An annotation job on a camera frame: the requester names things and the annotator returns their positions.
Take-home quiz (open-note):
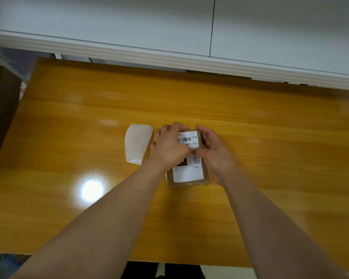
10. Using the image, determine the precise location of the person's left hand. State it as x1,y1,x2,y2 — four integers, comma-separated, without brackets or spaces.
148,122,193,172

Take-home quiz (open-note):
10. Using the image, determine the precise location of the person's right hand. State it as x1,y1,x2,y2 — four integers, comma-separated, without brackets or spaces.
193,125,238,187

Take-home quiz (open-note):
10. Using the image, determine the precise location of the white shipping label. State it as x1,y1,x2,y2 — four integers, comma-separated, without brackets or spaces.
173,131,206,183

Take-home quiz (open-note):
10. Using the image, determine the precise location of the brown cardboard parcel box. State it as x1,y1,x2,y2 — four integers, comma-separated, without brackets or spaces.
166,128,210,189

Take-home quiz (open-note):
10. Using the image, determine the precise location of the person's left forearm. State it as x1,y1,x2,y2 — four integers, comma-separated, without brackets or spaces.
10,161,175,279

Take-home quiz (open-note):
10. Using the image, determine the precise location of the person's right forearm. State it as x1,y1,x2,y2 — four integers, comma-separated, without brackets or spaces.
220,168,349,279

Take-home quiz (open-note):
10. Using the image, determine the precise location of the white label backing paper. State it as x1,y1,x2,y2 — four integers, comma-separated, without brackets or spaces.
124,123,154,165

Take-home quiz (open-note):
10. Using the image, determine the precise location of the blue plastic bag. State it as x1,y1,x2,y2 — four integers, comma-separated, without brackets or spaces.
0,253,32,279

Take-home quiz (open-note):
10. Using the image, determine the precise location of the white wall cabinet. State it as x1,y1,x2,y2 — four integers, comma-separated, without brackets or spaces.
0,0,349,93

